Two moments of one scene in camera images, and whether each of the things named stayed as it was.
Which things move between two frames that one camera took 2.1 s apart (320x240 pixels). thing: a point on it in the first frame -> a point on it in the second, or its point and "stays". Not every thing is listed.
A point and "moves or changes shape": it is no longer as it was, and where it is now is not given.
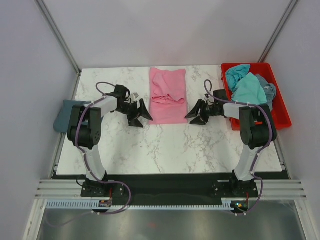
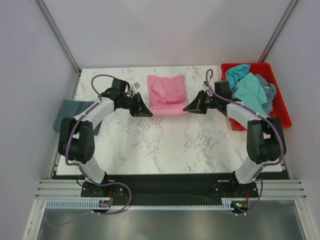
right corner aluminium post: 277,31 stays
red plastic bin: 281,112 stays
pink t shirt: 168,102 moves or changes shape
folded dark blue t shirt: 61,123 stays
